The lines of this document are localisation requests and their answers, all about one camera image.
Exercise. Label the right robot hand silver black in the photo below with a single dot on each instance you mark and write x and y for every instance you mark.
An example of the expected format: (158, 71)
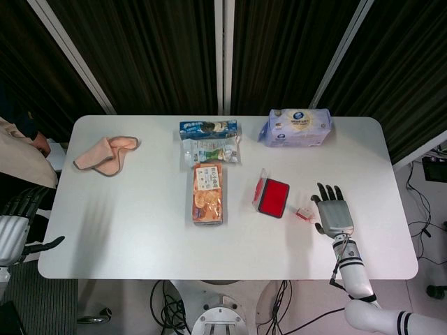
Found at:
(337, 216)

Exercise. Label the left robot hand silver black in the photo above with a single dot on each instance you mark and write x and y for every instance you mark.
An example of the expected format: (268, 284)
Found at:
(12, 234)

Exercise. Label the small white block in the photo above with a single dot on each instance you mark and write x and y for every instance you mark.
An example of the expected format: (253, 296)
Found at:
(304, 213)

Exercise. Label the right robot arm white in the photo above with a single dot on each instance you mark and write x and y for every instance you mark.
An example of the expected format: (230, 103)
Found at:
(356, 279)

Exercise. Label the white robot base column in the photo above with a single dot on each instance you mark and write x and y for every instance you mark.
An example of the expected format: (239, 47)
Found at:
(221, 314)

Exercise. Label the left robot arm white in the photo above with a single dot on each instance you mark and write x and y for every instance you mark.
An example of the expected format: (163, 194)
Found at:
(3, 279)

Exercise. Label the red ink pad case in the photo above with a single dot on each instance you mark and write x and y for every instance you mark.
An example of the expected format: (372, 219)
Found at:
(274, 199)

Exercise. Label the person in beige clothes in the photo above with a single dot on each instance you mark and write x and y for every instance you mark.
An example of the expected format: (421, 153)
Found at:
(21, 164)

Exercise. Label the white cardboard box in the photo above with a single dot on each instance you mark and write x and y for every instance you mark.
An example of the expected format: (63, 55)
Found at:
(57, 155)

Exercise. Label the purple tissue pack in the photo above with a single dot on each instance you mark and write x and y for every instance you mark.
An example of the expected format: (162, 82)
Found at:
(297, 127)

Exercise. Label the black monitor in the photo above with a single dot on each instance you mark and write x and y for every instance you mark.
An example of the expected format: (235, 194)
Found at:
(434, 169)

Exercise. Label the chrome caster wheel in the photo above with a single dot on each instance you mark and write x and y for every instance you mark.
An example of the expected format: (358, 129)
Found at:
(99, 314)

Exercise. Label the pink cloth grey trim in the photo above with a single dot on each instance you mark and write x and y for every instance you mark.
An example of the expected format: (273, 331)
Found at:
(104, 157)

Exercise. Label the orange cracker box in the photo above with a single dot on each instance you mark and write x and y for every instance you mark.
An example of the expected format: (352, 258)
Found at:
(209, 195)

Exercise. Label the clear snack bag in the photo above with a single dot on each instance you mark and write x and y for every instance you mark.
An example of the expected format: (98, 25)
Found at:
(209, 153)

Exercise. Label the blue cookie box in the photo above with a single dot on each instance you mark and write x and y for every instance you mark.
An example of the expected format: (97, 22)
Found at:
(209, 130)

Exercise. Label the black pleated curtain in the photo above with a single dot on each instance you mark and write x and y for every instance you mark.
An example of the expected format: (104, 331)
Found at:
(286, 52)
(146, 52)
(401, 70)
(31, 59)

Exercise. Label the white partition post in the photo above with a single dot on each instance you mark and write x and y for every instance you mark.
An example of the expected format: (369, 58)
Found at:
(73, 59)
(340, 56)
(419, 150)
(223, 56)

